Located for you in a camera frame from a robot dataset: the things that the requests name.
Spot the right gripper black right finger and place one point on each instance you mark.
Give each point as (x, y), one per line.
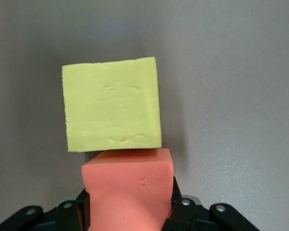
(190, 216)

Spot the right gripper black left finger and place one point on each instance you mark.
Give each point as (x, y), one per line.
(62, 216)

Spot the orange foam cube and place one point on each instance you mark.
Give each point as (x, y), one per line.
(130, 187)

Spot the yellow foam cube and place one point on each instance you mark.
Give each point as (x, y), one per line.
(110, 103)

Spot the brown table cover mat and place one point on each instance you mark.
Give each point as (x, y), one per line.
(231, 72)

